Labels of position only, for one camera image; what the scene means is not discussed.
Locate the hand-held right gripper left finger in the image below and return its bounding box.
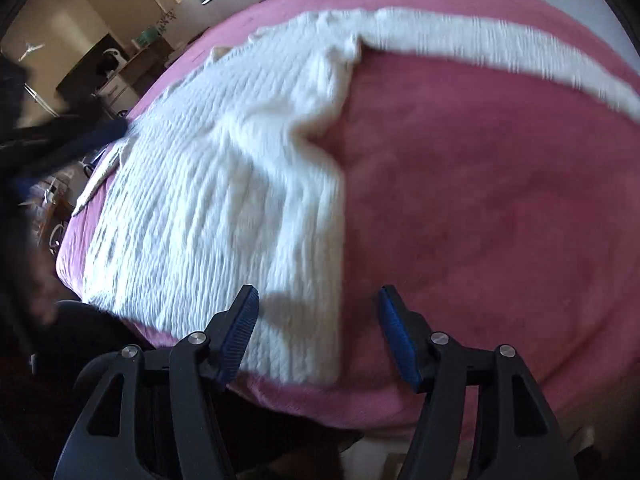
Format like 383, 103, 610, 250
52, 284, 261, 480

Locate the wooden side table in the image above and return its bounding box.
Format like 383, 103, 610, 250
25, 170, 76, 256

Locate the person's dark clothing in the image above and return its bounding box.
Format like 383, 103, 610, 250
0, 300, 366, 480

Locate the white floral nightstand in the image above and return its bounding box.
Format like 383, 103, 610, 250
155, 0, 211, 56

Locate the white drawer cabinet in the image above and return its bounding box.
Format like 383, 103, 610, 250
92, 77, 141, 116

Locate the bed with pink blanket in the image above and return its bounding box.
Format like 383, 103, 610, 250
55, 0, 640, 441

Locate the white knitted sweater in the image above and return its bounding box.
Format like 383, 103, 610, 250
72, 7, 640, 386

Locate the small white fan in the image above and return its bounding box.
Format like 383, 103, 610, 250
102, 47, 126, 73

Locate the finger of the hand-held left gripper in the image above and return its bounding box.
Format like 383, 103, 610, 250
25, 116, 130, 171

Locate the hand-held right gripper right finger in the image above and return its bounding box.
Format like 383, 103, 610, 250
377, 285, 573, 480

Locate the black television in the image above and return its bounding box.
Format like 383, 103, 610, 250
55, 34, 121, 106

